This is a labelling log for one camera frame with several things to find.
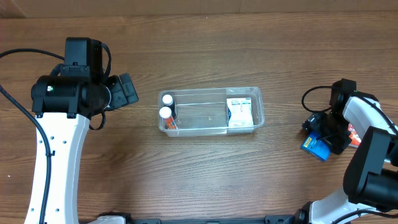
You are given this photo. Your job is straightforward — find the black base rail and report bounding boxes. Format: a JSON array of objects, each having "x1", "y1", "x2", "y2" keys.
[{"x1": 77, "y1": 212, "x2": 299, "y2": 224}]

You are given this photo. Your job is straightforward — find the clear plastic container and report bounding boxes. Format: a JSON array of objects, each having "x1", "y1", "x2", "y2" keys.
[{"x1": 158, "y1": 86, "x2": 265, "y2": 137}]

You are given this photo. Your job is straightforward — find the blue box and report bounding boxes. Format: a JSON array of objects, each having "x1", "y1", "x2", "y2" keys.
[{"x1": 300, "y1": 131, "x2": 331, "y2": 161}]

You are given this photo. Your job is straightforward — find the black bottle white cap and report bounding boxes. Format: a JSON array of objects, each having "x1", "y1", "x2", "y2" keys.
[{"x1": 162, "y1": 95, "x2": 177, "y2": 119}]

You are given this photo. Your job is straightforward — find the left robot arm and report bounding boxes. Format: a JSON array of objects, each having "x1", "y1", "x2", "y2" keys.
[{"x1": 25, "y1": 37, "x2": 139, "y2": 223}]

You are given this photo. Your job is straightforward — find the white box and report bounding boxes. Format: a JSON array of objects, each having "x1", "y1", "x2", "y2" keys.
[{"x1": 226, "y1": 98, "x2": 254, "y2": 128}]

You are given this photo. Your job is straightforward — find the red box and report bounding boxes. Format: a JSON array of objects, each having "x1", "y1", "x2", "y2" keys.
[{"x1": 348, "y1": 123, "x2": 361, "y2": 148}]

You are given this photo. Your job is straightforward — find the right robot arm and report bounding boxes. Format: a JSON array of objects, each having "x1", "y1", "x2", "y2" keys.
[{"x1": 291, "y1": 78, "x2": 397, "y2": 224}]

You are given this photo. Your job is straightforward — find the orange bottle white cap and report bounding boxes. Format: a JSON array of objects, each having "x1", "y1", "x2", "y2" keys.
[{"x1": 159, "y1": 106, "x2": 177, "y2": 129}]

